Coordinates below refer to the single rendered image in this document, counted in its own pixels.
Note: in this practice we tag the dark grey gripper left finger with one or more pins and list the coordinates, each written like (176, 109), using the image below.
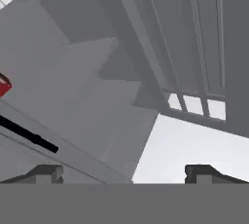
(45, 173)

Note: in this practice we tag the grey cabinet carcass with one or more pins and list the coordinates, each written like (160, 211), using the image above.
(84, 82)

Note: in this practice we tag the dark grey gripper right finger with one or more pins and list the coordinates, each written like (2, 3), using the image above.
(202, 173)

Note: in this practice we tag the red box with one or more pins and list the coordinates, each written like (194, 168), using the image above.
(4, 86)

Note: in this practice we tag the grey open cabinet door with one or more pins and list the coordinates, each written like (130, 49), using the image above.
(201, 49)

